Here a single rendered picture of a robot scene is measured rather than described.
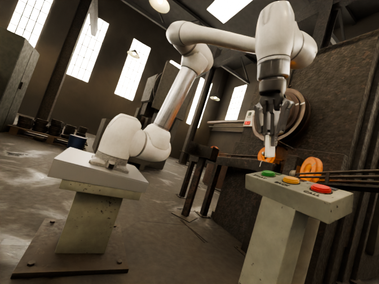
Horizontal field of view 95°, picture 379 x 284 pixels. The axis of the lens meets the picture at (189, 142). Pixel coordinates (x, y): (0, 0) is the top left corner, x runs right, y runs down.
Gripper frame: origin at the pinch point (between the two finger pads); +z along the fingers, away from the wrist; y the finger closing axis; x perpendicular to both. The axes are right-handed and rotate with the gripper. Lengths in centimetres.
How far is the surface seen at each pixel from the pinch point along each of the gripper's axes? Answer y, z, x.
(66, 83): 1060, -226, 182
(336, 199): -19.1, 9.5, 2.6
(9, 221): 78, 40, 90
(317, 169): 11, 17, -52
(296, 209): -12.5, 13.9, 5.9
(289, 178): -7.6, 8.3, 1.6
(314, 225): -9.2, 24.3, -9.9
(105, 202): 49, 28, 47
